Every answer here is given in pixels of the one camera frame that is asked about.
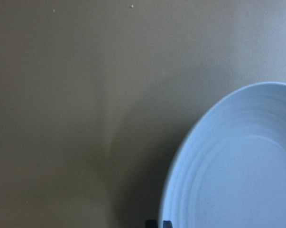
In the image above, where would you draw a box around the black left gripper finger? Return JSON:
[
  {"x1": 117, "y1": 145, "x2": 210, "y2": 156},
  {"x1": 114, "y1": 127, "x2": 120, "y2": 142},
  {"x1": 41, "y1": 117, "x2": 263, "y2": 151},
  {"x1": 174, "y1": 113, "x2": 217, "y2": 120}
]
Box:
[{"x1": 145, "y1": 219, "x2": 158, "y2": 228}]

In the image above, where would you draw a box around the blue plate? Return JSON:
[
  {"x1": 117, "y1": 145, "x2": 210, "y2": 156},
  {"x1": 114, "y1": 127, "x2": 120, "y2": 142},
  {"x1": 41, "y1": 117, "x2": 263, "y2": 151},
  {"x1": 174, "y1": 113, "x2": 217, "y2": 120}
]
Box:
[{"x1": 157, "y1": 82, "x2": 286, "y2": 228}]

